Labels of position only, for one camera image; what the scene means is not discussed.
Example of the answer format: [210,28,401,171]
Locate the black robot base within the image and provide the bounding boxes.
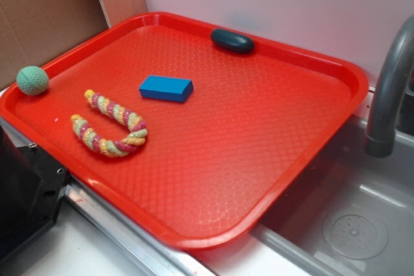
[1,129,69,262]

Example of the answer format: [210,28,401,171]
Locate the red plastic tray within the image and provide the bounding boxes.
[1,13,368,249]

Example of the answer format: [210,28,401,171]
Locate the blue rectangular block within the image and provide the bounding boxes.
[138,76,193,103]

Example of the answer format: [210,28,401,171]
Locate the dark teal oval stone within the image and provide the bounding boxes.
[210,28,255,54]

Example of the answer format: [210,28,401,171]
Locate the grey plastic sink basin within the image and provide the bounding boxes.
[252,117,413,275]

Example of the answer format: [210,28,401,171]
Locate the grey curved faucet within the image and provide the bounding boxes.
[364,16,413,158]

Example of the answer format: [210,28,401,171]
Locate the green textured ball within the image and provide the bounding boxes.
[16,66,49,96]

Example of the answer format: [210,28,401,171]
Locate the brown cardboard panel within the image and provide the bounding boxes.
[1,0,147,89]

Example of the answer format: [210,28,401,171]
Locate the multicolored braided rope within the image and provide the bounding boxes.
[70,89,149,158]

